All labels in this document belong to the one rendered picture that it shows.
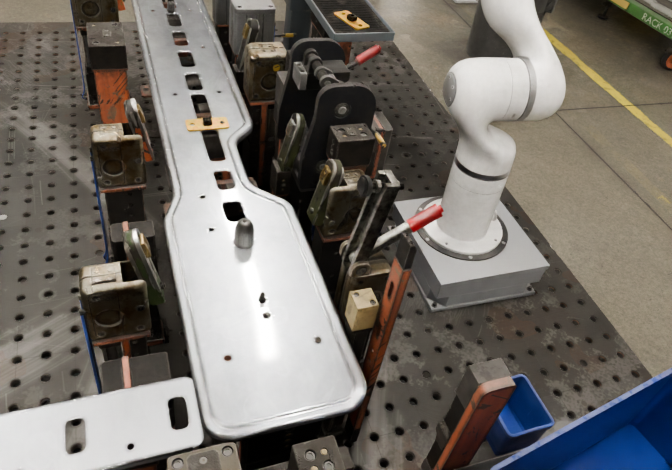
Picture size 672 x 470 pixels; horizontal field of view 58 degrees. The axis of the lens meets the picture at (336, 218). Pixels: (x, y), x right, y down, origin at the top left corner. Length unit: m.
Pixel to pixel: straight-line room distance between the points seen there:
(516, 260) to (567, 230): 1.51
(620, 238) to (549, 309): 1.57
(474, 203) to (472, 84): 0.29
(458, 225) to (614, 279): 1.50
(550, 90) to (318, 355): 0.66
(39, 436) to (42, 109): 1.22
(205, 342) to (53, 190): 0.82
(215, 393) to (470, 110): 0.68
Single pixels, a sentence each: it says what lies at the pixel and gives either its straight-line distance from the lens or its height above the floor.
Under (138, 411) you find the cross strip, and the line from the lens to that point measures 0.82.
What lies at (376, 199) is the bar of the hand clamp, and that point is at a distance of 0.85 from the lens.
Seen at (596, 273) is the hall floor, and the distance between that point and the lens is 2.77.
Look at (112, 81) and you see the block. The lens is 1.53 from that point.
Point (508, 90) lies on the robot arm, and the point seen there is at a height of 1.19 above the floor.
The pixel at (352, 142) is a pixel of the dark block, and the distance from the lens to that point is 1.05.
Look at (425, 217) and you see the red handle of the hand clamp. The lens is 0.90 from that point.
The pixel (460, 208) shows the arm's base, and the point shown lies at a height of 0.89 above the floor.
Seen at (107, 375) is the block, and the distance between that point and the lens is 0.88.
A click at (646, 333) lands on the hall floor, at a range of 2.64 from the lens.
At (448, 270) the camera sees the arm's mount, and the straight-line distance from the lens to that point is 1.32.
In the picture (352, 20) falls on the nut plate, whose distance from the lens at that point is 1.35.
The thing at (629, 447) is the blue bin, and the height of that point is 1.03.
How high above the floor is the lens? 1.71
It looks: 42 degrees down
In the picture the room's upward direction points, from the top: 10 degrees clockwise
